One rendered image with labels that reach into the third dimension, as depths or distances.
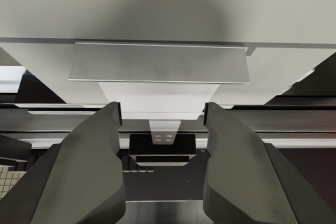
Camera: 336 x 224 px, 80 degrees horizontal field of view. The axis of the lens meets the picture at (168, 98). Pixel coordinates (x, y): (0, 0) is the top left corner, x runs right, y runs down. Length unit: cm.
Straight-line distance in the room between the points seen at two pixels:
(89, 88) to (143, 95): 4
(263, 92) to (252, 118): 30
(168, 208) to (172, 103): 9
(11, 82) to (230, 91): 22
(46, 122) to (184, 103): 36
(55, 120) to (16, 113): 8
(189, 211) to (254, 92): 11
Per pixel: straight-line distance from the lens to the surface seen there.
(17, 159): 52
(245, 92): 17
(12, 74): 24
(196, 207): 19
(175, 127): 25
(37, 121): 50
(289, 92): 76
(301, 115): 53
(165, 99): 17
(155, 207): 19
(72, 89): 17
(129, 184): 70
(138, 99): 17
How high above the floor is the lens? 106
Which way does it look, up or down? 22 degrees down
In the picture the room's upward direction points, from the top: 179 degrees clockwise
